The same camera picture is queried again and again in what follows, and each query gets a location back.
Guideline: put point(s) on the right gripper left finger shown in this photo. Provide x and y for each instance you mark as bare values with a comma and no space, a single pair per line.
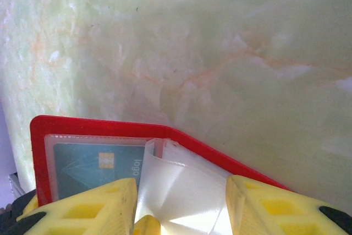
90,207

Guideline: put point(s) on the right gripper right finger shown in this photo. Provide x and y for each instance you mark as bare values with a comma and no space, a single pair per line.
275,207

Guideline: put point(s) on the teal credit card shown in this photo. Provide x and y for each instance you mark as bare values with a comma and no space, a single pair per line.
82,163

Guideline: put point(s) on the red card holder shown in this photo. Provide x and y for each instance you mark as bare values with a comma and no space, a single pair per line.
96,129

